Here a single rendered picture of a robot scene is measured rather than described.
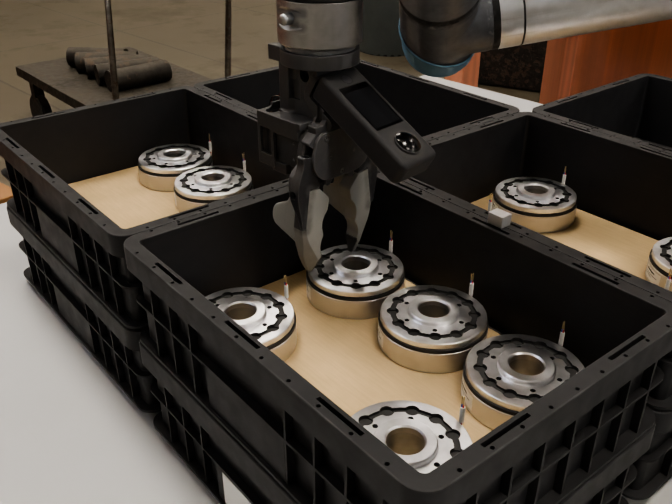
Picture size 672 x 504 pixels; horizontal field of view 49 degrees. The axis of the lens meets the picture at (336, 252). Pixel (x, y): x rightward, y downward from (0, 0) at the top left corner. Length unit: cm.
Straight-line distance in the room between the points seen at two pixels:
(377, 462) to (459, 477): 5
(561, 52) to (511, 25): 278
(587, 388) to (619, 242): 44
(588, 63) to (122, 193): 295
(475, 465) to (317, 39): 36
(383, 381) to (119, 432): 31
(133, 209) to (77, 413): 28
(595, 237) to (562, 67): 260
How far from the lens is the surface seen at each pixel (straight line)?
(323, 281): 75
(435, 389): 66
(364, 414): 59
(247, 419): 60
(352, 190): 71
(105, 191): 107
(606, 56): 368
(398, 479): 44
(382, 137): 62
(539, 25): 74
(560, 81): 354
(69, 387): 92
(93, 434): 85
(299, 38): 64
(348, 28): 64
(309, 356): 70
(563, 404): 51
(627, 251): 93
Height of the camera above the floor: 125
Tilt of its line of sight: 29 degrees down
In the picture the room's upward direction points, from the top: straight up
